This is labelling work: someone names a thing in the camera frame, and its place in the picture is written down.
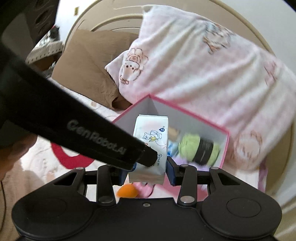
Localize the orange makeup sponge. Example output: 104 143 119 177
116 184 138 198

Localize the green yarn ball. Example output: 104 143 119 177
178 133 220 166

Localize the foundation bottle gold cap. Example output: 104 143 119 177
168 126 180 142

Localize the small white tissue pack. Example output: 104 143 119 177
129 114 169 185

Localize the purple plush toy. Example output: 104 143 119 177
173 156 202 170

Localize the blue wet wipes pack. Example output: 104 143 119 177
167 140 179 157

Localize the person's left hand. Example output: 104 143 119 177
0 134 38 181

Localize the pink cardboard box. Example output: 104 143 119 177
111 94 231 200

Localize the bedside table with clutter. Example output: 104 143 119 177
26 25 63 78

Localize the bear print bed blanket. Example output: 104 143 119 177
0 78 269 241

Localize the brown pillow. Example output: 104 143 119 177
52 30 137 110

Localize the pink cartoon pillow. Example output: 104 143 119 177
105 5 295 170

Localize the beige bed headboard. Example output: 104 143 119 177
54 5 295 191

